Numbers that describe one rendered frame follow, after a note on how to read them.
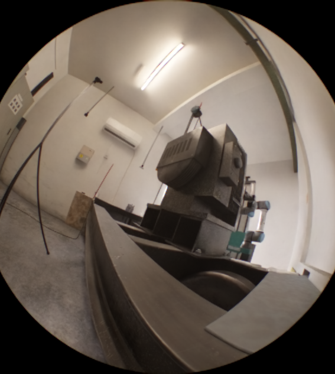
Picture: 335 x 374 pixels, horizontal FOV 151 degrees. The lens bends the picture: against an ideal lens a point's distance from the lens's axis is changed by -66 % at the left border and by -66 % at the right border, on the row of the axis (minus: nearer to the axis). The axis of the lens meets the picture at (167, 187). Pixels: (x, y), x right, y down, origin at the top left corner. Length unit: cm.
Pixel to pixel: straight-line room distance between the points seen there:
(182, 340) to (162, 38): 241
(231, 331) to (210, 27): 225
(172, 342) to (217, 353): 5
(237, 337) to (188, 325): 7
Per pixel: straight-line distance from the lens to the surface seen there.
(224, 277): 65
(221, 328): 21
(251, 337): 21
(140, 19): 241
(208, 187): 76
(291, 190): 317
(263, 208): 173
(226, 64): 217
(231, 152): 82
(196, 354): 16
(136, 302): 20
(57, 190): 268
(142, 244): 58
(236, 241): 189
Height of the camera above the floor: 78
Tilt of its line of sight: 15 degrees up
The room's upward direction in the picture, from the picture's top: 21 degrees clockwise
